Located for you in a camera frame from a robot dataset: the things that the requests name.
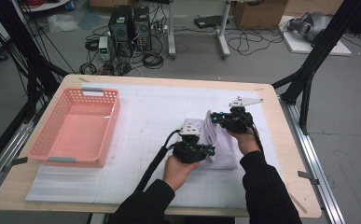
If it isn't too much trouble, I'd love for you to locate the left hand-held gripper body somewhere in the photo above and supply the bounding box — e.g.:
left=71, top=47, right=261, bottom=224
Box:
left=172, top=123, right=212, bottom=164

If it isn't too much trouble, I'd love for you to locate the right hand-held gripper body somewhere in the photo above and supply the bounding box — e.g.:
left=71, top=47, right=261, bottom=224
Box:
left=219, top=96, right=264, bottom=134

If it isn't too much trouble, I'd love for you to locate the lilac printed towel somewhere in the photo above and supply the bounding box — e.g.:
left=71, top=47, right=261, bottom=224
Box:
left=182, top=110, right=239, bottom=171

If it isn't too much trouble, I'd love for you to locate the pink plastic basket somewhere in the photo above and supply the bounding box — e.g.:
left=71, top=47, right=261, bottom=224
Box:
left=27, top=88, right=121, bottom=168

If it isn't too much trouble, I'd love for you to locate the person's left hand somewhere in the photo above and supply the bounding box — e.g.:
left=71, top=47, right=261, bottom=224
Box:
left=162, top=154, right=201, bottom=192

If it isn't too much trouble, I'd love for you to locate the person's right hand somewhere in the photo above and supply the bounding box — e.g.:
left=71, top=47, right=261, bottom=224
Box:
left=228, top=129, right=261, bottom=156

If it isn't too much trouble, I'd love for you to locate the white grid mat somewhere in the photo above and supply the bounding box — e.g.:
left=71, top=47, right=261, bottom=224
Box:
left=25, top=82, right=289, bottom=210

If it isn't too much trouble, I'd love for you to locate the white desk leg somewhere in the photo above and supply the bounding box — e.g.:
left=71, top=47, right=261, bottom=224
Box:
left=216, top=0, right=232, bottom=60
left=167, top=0, right=176, bottom=60

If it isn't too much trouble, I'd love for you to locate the black flat device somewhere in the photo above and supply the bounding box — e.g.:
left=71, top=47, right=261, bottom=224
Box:
left=193, top=14, right=230, bottom=29

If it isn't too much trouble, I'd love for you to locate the white floor board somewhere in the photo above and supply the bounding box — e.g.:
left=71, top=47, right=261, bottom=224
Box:
left=279, top=15, right=353, bottom=57

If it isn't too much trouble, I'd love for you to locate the thin wooden stick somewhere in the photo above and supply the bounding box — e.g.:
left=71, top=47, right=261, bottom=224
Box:
left=286, top=190, right=308, bottom=215

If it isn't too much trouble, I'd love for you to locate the white power strip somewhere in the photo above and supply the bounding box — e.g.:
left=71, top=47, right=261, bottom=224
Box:
left=151, top=24, right=169, bottom=34

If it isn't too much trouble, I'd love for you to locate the large cardboard box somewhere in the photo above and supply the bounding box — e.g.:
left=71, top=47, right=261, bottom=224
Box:
left=232, top=0, right=289, bottom=31

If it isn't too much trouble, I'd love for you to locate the black computer tower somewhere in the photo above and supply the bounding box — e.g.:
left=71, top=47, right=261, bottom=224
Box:
left=132, top=6, right=153, bottom=52
left=107, top=5, right=134, bottom=57

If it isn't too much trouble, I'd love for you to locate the grey rounded machine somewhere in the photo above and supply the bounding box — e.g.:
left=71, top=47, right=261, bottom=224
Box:
left=286, top=11, right=333, bottom=43

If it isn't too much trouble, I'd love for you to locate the white bench power supply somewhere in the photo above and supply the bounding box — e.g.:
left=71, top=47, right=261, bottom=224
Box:
left=98, top=35, right=111, bottom=62

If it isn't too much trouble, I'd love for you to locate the wide cardboard box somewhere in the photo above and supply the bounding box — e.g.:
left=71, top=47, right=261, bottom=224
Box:
left=285, top=0, right=345, bottom=17

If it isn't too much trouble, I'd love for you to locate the flat cardboard box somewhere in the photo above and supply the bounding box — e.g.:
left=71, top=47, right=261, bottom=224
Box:
left=89, top=0, right=135, bottom=8

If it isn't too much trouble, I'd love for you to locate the blue sheet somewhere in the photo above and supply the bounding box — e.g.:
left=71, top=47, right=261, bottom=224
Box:
left=76, top=8, right=103, bottom=31

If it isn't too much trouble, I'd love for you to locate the clear plastic bag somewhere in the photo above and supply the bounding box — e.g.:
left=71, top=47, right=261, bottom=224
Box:
left=47, top=13, right=79, bottom=34

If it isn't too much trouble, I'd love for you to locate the right hand-held gripper cable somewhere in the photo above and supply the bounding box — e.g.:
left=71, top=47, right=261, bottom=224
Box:
left=246, top=118, right=265, bottom=153

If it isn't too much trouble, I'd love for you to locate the hand-held gripper cable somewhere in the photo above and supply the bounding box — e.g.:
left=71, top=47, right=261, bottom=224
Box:
left=134, top=129, right=182, bottom=192
left=246, top=118, right=265, bottom=153

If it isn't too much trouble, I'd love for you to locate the left hand-held gripper cable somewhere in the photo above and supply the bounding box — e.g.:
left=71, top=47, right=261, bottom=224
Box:
left=134, top=129, right=182, bottom=192

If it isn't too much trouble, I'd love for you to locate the loose black floor cable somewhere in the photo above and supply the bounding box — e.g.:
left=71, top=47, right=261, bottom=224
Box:
left=226, top=27, right=285, bottom=57

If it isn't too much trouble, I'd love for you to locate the aluminium rail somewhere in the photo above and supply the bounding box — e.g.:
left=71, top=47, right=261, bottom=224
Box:
left=0, top=102, right=50, bottom=204
left=279, top=96, right=345, bottom=224

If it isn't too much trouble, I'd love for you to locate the coiled black cable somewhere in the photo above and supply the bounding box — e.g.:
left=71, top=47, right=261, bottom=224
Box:
left=78, top=62, right=98, bottom=76
left=142, top=52, right=165, bottom=70

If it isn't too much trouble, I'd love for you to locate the grey metal bracket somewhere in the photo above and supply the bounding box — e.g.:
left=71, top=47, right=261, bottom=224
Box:
left=2, top=157, right=29, bottom=172
left=298, top=170, right=321, bottom=186

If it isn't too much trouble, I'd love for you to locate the black frame strut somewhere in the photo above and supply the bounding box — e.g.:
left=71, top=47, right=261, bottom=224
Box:
left=0, top=0, right=70, bottom=122
left=271, top=0, right=361, bottom=136

